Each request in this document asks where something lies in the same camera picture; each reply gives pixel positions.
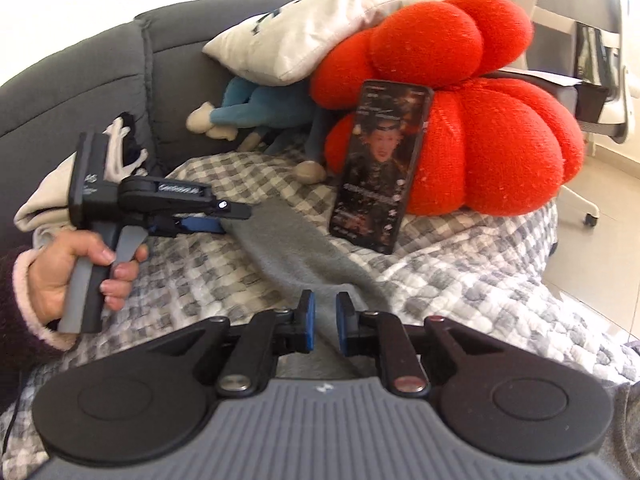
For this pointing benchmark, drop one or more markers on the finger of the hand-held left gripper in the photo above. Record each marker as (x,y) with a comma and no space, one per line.
(200,225)
(235,210)

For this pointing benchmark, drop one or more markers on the person's left forearm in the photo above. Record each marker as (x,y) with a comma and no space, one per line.
(15,325)

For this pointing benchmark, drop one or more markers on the blue plush toy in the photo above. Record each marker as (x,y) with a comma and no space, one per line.
(265,107)

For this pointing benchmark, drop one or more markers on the person's left hand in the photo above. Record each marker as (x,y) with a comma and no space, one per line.
(55,275)

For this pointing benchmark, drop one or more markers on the white office chair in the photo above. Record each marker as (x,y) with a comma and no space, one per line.
(605,35)

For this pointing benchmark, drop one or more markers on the white printed pillow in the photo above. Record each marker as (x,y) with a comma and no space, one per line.
(320,30)

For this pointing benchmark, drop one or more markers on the grey top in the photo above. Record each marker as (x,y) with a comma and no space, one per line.
(290,255)

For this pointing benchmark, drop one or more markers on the red pumpkin cushion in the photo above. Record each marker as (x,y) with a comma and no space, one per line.
(490,150)

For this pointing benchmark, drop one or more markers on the cream garment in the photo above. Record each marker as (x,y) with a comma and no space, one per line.
(50,195)

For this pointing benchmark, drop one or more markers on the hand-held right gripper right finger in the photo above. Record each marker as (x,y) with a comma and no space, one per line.
(343,325)

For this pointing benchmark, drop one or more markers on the black smartphone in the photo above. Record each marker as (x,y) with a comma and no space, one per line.
(380,170)

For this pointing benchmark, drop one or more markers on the white paper sheet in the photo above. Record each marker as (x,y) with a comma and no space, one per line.
(550,77)

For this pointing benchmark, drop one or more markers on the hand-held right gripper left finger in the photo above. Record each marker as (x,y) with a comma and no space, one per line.
(309,322)

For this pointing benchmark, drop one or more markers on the dark grey sofa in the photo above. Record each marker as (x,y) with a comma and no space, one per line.
(100,65)

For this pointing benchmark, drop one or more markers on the grey checkered quilt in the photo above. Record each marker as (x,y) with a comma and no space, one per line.
(475,280)

